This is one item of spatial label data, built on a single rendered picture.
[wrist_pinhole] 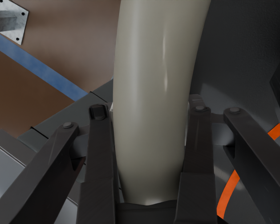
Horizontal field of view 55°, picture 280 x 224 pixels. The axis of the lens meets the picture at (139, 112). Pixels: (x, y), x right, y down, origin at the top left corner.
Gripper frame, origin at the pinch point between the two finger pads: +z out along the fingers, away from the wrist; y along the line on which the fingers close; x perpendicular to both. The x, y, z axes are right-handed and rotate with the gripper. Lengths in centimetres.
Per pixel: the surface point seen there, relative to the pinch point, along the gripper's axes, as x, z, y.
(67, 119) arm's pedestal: -26, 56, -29
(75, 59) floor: -22, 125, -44
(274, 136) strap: -61, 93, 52
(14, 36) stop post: -7, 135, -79
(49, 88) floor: -38, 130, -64
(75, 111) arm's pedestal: -26, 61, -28
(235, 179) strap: -87, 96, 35
